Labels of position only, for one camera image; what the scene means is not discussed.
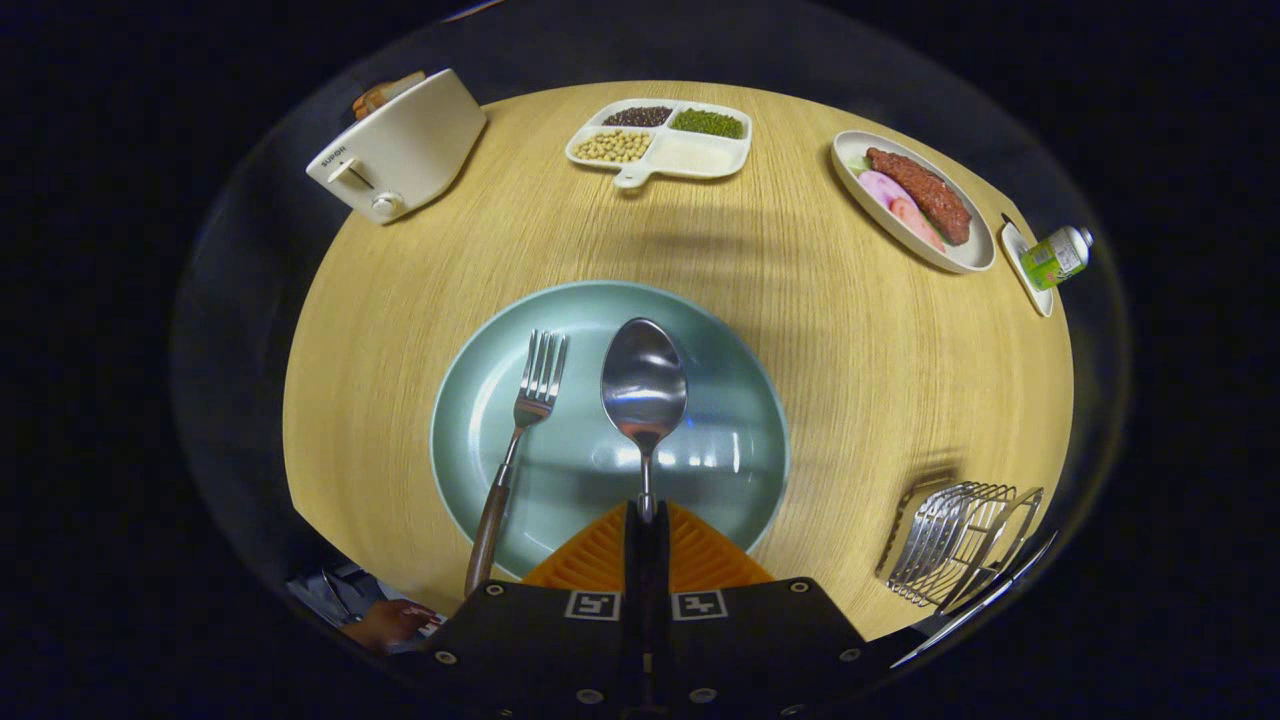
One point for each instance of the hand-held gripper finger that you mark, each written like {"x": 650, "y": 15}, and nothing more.
{"x": 635, "y": 560}
{"x": 658, "y": 560}

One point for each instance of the metal spoon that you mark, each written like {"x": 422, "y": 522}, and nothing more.
{"x": 643, "y": 375}

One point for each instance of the large pale green plate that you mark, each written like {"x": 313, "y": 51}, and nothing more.
{"x": 720, "y": 400}

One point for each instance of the person's clothing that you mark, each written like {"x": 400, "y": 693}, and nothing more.
{"x": 335, "y": 595}

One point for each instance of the white divided tray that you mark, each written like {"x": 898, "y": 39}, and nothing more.
{"x": 695, "y": 157}

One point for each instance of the cream plate with meat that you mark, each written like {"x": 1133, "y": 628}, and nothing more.
{"x": 872, "y": 208}

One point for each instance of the yellow soybeans pile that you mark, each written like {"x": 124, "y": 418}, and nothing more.
{"x": 612, "y": 146}

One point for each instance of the pink ham slice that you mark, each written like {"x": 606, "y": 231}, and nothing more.
{"x": 882, "y": 188}
{"x": 915, "y": 222}

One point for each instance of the green mung beans pile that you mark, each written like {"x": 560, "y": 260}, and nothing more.
{"x": 708, "y": 123}

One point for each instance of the dark red beans pile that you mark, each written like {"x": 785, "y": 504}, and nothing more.
{"x": 638, "y": 116}

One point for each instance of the green lettuce leaf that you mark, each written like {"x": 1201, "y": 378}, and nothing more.
{"x": 858, "y": 162}

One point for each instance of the brown steak piece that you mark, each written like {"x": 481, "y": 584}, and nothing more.
{"x": 925, "y": 192}

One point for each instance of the small white dish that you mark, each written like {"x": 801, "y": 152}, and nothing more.
{"x": 1032, "y": 292}

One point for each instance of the white toaster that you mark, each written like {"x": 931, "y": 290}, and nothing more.
{"x": 410, "y": 140}

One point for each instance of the small green bottle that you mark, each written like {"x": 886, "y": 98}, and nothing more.
{"x": 1055, "y": 258}

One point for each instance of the toast bread slice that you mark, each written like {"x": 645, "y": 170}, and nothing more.
{"x": 385, "y": 93}

